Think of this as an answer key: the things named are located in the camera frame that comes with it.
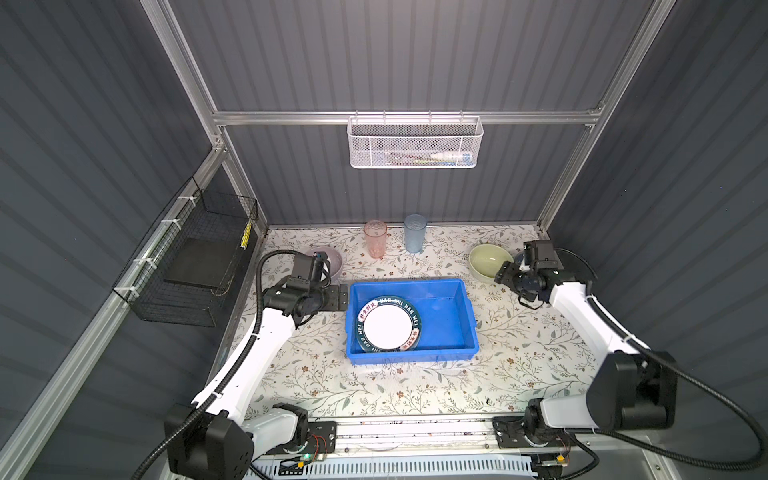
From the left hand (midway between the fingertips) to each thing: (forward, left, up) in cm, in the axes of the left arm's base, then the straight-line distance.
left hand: (332, 294), depth 80 cm
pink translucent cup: (+32, -12, -9) cm, 35 cm away
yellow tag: (+14, +24, +8) cm, 29 cm away
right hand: (+4, -51, -2) cm, 52 cm away
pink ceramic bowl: (+25, +3, -13) cm, 28 cm away
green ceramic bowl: (+20, -52, -14) cm, 58 cm away
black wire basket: (+18, +36, +16) cm, 43 cm away
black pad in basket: (+7, +33, +9) cm, 35 cm away
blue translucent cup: (+31, -27, -9) cm, 42 cm away
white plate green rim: (-3, -15, -13) cm, 20 cm away
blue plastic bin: (-2, -34, -18) cm, 39 cm away
